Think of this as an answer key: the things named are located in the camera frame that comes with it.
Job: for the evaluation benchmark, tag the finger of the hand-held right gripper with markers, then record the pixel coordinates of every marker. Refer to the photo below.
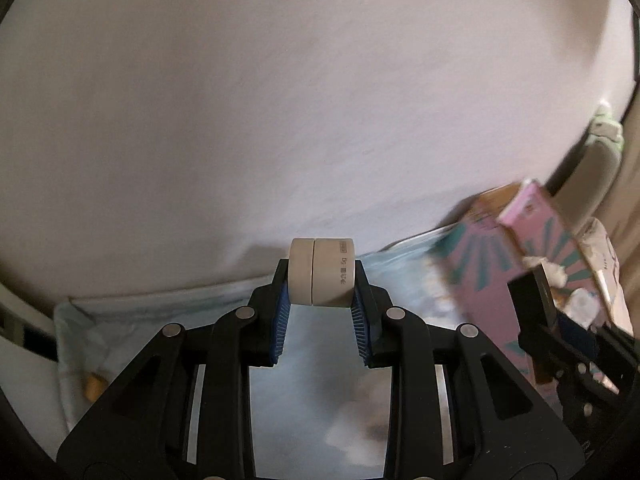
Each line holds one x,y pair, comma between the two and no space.
575,329
555,360

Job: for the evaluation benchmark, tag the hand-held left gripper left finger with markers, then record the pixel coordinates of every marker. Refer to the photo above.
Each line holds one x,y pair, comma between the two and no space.
280,322

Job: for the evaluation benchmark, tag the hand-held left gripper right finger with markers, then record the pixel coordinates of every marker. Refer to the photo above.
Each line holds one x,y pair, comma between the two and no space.
361,327

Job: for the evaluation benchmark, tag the beige round jar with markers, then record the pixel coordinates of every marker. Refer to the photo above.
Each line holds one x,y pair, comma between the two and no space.
322,272

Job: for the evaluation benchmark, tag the pink patterned cardboard box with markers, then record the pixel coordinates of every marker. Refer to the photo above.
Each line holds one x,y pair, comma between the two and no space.
480,285

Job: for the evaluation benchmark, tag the printed pink pillow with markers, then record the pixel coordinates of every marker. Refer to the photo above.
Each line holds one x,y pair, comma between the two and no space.
602,255

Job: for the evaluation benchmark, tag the floral light blue blanket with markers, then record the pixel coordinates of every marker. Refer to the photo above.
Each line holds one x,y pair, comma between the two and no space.
150,320

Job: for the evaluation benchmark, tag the small tan item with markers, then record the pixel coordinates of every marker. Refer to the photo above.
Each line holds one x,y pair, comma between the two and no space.
95,387

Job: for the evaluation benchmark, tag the green white plush toy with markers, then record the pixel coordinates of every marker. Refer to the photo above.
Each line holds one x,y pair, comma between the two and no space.
607,125

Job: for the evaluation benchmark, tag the dark bed frame edge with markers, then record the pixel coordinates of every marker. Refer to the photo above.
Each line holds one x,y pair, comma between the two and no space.
25,325

